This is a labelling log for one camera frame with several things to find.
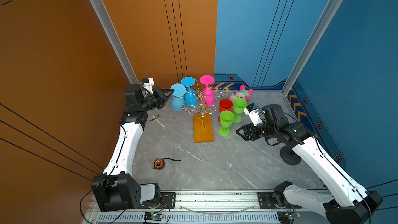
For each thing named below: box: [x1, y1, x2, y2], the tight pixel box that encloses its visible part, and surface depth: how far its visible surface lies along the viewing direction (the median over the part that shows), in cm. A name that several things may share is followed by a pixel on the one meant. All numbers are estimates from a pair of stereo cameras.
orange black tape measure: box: [153, 157, 181, 171], surface depth 84 cm
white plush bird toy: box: [229, 84, 254, 103], surface depth 114 cm
